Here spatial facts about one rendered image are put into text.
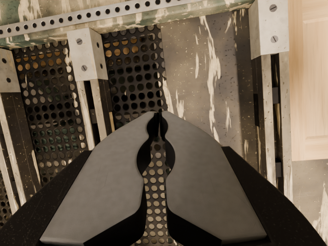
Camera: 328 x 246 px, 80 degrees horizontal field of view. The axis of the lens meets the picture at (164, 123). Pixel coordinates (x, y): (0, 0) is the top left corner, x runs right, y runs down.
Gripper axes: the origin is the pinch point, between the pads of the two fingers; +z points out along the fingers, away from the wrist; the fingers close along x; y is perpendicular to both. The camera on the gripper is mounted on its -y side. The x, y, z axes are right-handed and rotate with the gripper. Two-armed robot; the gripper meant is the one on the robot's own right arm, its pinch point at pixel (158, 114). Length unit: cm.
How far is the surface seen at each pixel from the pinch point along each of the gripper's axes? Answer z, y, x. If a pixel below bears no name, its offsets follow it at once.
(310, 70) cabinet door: 38, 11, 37
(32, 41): 48, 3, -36
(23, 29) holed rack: 47, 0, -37
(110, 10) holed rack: 45.8, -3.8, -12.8
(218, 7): 44.3, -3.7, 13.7
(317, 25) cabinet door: 42, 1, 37
